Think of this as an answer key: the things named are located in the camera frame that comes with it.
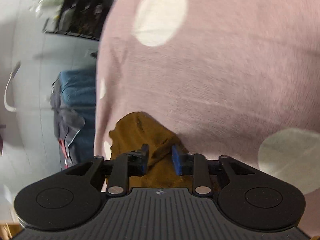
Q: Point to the massage bed with dark cover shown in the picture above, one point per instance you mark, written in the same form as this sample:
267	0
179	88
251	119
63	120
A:
77	97

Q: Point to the small red cloth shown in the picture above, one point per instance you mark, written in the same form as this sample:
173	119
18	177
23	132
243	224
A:
62	152

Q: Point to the black shelf rack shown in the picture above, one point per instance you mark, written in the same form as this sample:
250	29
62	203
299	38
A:
85	10

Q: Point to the white curved bar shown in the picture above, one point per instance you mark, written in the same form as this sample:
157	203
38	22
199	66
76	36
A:
9	90

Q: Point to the grey towel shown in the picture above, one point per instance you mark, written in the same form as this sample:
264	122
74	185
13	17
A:
68	127

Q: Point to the brown sweater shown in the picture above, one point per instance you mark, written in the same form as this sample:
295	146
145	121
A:
155	140

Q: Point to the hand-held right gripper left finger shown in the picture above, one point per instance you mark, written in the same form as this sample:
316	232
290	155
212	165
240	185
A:
144	165

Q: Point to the pink deer-print bedsheet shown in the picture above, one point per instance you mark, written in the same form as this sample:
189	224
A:
212	75

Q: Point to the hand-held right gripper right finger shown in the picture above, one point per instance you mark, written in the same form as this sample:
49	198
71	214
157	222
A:
176	161

